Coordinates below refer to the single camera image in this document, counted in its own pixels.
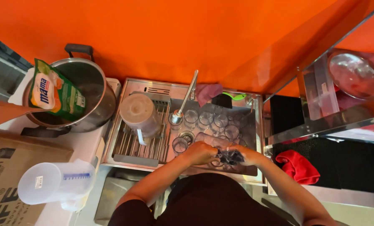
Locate large steel pot black handles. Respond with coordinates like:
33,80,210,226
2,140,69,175
20,44,117,138

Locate glass display case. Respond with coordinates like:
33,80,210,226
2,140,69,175
264,1,374,146

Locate cloudy plastic blender jug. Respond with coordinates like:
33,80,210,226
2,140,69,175
119,93,163,145

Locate flexible steel faucet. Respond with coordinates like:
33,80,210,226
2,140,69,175
168,70,199,126

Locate person's left hand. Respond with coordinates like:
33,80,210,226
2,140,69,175
181,141,221,166

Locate round steel sink drain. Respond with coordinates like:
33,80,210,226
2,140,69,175
178,130,196,145

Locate clear plastic measuring pitcher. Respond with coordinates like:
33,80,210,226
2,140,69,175
17,158,97,212

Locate cluster of clear glasses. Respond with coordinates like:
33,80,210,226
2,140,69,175
171,108,257,156

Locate black dish sponge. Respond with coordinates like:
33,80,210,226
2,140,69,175
216,149,246,166

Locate red cloth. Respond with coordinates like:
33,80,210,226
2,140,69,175
275,149,321,185

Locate green handled black scrubber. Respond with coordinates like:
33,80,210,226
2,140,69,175
211,92,248,109

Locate person's dark shirt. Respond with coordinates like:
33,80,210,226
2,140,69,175
108,173,325,226

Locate pink cloth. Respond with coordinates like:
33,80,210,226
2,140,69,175
195,83,224,108

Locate brown cardboard box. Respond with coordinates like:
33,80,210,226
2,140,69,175
0,128,74,226

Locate stainless steel sink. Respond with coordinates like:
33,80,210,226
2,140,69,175
102,77,267,186

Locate grey dish drying rack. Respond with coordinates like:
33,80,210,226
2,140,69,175
113,91,172,168

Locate clear drinking tumbler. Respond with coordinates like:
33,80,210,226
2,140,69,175
210,148,248,171

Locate black mesh mat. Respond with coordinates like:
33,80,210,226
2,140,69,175
271,137,374,196

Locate green dish soap pouch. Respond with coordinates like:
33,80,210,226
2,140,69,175
28,58,87,122

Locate person's right hand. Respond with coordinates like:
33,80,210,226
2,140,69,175
227,145,265,167

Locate brown cardboard flap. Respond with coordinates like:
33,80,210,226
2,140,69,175
0,97,48,128

